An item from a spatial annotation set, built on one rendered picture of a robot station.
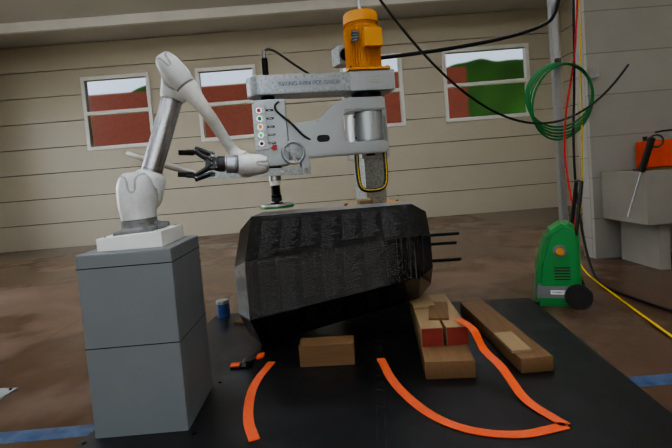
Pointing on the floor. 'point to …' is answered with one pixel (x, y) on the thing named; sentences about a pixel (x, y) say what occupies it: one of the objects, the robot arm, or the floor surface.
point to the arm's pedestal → (145, 337)
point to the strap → (428, 408)
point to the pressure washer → (562, 263)
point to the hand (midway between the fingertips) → (180, 163)
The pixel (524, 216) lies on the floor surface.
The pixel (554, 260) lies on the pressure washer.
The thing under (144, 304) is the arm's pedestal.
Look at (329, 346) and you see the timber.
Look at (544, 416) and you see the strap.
